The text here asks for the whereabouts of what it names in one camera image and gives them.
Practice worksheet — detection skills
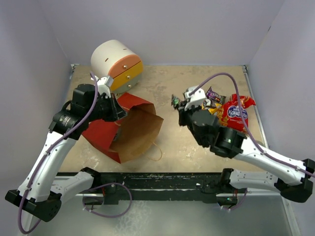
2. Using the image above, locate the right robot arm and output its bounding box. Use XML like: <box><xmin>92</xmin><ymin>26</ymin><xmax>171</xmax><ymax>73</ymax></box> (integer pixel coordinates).
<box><xmin>171</xmin><ymin>96</ymin><xmax>315</xmax><ymax>203</ymax></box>

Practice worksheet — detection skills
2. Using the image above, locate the clear tape roll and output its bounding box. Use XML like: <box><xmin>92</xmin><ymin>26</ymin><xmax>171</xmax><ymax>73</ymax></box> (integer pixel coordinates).
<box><xmin>255</xmin><ymin>140</ymin><xmax>265</xmax><ymax>147</ymax></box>

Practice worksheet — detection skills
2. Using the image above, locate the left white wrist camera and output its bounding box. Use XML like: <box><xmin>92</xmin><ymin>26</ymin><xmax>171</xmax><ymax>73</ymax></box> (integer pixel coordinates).
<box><xmin>95</xmin><ymin>75</ymin><xmax>114</xmax><ymax>98</ymax></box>

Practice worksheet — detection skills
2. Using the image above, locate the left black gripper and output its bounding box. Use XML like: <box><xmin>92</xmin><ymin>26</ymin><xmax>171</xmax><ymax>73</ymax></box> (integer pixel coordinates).
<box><xmin>86</xmin><ymin>93</ymin><xmax>127</xmax><ymax>122</ymax></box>

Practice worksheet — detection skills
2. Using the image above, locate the purple candy pack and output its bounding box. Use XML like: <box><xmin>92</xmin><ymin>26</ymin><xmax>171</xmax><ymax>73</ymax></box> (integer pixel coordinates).
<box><xmin>206</xmin><ymin>87</ymin><xmax>226</xmax><ymax>105</ymax></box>

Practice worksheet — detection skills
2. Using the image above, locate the brown m&m's pack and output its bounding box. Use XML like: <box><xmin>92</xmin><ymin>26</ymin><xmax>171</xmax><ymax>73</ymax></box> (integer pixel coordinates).
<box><xmin>171</xmin><ymin>95</ymin><xmax>181</xmax><ymax>109</ymax></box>

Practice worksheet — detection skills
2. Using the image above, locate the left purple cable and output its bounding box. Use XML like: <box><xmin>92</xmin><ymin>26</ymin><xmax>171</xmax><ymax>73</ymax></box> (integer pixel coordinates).
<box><xmin>18</xmin><ymin>71</ymin><xmax>99</xmax><ymax>234</ymax></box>

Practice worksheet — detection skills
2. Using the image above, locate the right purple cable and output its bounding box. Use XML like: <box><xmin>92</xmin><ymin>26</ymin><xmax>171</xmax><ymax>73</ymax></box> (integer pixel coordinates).
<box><xmin>190</xmin><ymin>72</ymin><xmax>315</xmax><ymax>178</ymax></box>

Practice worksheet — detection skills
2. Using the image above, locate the red candy bag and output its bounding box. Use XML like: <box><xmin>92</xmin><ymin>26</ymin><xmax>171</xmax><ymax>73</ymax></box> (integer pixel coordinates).
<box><xmin>217</xmin><ymin>93</ymin><xmax>256</xmax><ymax>134</ymax></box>

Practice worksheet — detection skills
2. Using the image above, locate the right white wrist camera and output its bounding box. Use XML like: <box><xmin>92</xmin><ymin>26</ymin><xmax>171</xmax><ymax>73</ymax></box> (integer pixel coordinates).
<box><xmin>183</xmin><ymin>86</ymin><xmax>206</xmax><ymax>111</ymax></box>

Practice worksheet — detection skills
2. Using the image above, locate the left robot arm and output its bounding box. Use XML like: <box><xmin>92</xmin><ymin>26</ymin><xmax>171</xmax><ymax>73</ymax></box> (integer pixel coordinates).
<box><xmin>5</xmin><ymin>84</ymin><xmax>127</xmax><ymax>222</ymax></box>

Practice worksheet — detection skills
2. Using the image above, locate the red brown paper bag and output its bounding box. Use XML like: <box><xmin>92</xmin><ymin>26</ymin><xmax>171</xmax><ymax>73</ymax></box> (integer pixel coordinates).
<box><xmin>83</xmin><ymin>92</ymin><xmax>164</xmax><ymax>164</ymax></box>

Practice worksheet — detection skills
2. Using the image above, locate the round mini drawer cabinet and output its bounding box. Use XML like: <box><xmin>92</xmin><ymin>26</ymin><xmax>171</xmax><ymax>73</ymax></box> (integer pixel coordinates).
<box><xmin>91</xmin><ymin>40</ymin><xmax>144</xmax><ymax>94</ymax></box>

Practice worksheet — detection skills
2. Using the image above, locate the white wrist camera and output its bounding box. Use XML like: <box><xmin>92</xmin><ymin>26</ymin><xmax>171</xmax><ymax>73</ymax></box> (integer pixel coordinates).
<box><xmin>183</xmin><ymin>86</ymin><xmax>206</xmax><ymax>111</ymax></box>
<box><xmin>95</xmin><ymin>75</ymin><xmax>114</xmax><ymax>98</ymax></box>

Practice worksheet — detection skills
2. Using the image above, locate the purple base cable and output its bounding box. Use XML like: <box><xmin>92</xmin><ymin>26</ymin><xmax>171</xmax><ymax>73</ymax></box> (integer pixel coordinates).
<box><xmin>82</xmin><ymin>182</ymin><xmax>133</xmax><ymax>219</ymax></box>

